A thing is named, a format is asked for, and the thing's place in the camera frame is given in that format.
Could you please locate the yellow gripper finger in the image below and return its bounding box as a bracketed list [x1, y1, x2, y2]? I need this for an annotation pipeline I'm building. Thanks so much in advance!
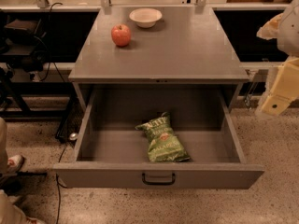
[261, 58, 299, 116]
[256, 14, 282, 40]

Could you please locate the green jalapeno chip bag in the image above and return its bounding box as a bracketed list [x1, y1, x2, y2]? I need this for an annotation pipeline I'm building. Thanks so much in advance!
[135, 112, 190, 162]

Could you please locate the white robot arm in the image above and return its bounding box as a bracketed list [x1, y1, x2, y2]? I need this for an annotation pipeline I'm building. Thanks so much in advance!
[256, 0, 299, 117]

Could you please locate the grey cabinet counter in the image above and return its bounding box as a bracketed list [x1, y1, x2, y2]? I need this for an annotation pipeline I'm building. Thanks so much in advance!
[68, 6, 250, 113]

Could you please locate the open grey drawer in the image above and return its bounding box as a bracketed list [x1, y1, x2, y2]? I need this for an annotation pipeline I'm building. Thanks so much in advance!
[54, 85, 264, 189]

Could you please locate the white bowl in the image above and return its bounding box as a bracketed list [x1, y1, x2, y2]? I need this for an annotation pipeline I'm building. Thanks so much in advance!
[129, 8, 163, 28]

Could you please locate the red apple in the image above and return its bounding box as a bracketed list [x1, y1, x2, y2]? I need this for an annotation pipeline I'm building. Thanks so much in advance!
[111, 24, 131, 47]

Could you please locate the silver caster wheel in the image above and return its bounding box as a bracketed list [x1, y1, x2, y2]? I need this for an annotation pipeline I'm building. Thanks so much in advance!
[69, 133, 78, 141]

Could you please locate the black equipment on left shelf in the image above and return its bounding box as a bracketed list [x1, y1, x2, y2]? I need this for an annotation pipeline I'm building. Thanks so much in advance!
[0, 14, 47, 73]

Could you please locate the white and red shoe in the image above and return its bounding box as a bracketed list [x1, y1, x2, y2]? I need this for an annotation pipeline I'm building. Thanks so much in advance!
[7, 155, 24, 173]

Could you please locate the person's beige trouser leg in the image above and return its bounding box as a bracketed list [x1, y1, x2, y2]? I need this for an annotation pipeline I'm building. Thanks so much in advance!
[0, 190, 26, 224]

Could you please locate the black drawer handle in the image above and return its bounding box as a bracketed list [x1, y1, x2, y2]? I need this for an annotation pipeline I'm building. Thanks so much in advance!
[142, 173, 176, 186]

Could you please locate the black floor cable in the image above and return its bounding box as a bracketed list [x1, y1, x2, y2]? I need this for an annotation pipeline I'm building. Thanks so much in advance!
[54, 143, 68, 224]

